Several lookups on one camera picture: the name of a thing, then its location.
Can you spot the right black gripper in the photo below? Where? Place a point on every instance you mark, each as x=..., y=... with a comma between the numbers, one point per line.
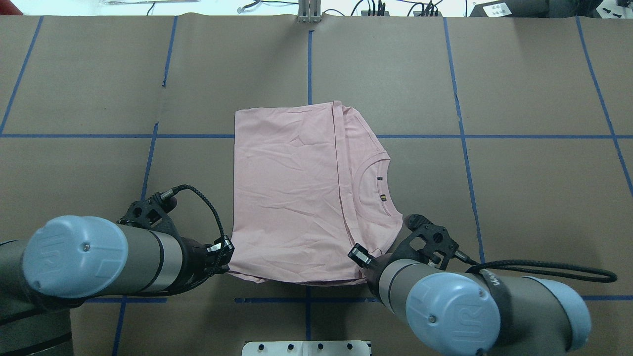
x=374, y=266

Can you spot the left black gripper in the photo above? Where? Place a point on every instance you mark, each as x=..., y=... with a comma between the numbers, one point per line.
x=196, y=258

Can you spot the pink Snoopy t-shirt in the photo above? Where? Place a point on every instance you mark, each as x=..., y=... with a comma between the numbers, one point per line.
x=310, y=183

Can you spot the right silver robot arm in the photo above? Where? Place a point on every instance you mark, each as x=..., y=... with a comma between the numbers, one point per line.
x=477, y=314

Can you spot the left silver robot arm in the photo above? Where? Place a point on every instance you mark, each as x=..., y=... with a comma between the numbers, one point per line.
x=72, y=259

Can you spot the black box white label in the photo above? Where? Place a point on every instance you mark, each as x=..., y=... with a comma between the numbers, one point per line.
x=509, y=8

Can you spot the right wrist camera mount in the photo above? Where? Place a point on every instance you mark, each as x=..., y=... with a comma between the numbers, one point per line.
x=427, y=243

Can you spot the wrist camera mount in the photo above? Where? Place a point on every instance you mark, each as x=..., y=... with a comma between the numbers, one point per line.
x=427, y=243
x=152, y=213

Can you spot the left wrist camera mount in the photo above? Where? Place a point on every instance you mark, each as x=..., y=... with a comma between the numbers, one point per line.
x=152, y=213

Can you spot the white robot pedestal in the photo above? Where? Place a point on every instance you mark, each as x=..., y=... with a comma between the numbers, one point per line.
x=308, y=348

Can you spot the aluminium frame post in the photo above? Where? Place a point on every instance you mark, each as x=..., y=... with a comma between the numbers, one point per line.
x=309, y=11

